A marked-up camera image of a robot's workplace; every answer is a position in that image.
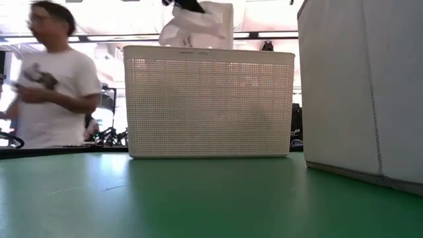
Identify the background black robot arm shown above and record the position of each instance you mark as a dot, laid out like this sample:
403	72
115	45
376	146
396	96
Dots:
110	137

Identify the black table frame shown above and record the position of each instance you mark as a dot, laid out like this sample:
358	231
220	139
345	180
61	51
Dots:
49	152

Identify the black overhead beam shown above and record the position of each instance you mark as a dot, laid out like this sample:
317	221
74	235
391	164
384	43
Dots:
252	34

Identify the grey fabric bin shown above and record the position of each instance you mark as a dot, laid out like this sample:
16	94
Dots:
363	99

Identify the black rectangular object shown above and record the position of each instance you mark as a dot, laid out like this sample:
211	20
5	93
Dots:
296	117

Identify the white perforated plastic basket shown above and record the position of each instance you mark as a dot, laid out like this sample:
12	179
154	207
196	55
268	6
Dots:
208	105

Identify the black metal rack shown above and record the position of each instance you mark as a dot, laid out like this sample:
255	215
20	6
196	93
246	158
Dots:
114	99

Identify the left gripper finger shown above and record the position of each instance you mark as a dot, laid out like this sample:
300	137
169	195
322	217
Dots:
190	5

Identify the black clamp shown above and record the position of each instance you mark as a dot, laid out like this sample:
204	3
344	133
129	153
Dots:
267	46

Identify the small white cloth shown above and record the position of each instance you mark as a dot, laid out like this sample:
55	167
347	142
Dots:
205	31

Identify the green table mat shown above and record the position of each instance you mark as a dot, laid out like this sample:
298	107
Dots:
211	198

